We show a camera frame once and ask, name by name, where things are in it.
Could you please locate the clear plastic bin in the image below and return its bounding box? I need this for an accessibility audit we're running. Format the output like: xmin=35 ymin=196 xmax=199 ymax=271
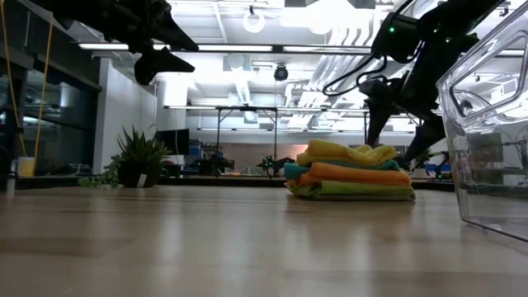
xmin=436 ymin=0 xmax=528 ymax=243

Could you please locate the black monitor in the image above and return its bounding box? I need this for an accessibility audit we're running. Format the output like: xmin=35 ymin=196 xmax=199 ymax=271
xmin=156 ymin=128 xmax=191 ymax=156

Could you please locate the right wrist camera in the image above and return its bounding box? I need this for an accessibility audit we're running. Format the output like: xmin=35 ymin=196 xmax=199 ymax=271
xmin=357 ymin=78 xmax=398 ymax=105

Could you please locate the pale yellow cup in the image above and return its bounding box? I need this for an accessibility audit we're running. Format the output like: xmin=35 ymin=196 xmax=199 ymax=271
xmin=18 ymin=156 xmax=36 ymax=177

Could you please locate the small green potted plant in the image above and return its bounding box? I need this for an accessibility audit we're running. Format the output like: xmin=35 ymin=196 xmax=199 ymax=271
xmin=78 ymin=125 xmax=171 ymax=190

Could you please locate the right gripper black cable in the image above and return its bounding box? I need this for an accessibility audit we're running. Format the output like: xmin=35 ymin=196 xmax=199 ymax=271
xmin=322 ymin=39 xmax=417 ymax=98

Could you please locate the yellow hanging cord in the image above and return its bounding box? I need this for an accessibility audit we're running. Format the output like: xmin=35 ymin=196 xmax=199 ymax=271
xmin=0 ymin=0 xmax=26 ymax=157
xmin=34 ymin=14 xmax=54 ymax=158

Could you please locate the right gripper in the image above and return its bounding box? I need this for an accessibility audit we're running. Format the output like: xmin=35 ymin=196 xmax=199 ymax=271
xmin=365 ymin=61 xmax=447 ymax=165

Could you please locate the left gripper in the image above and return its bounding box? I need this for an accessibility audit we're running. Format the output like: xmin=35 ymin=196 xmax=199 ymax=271
xmin=119 ymin=0 xmax=200 ymax=87

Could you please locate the teal microfiber towel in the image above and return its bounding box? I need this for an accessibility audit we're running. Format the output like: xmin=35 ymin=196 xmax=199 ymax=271
xmin=283 ymin=159 xmax=401 ymax=181

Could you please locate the tall black table frame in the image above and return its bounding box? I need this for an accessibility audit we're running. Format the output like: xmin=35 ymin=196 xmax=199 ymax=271
xmin=214 ymin=106 xmax=279 ymax=163

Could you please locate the black ceiling dome camera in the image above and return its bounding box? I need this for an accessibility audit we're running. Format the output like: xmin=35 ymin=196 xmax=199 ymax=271
xmin=273 ymin=64 xmax=290 ymax=83

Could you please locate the yellow microfiber towel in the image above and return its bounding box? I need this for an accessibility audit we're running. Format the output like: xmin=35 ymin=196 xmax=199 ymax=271
xmin=296 ymin=139 xmax=398 ymax=167

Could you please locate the lime green microfiber towel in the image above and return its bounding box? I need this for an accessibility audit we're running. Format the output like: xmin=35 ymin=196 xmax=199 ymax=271
xmin=288 ymin=180 xmax=415 ymax=198

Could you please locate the orange microfiber towel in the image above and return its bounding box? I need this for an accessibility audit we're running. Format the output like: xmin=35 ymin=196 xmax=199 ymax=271
xmin=286 ymin=162 xmax=413 ymax=187

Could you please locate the white round ceiling lamp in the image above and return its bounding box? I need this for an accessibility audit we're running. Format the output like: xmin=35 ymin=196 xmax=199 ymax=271
xmin=242 ymin=10 xmax=266 ymax=34

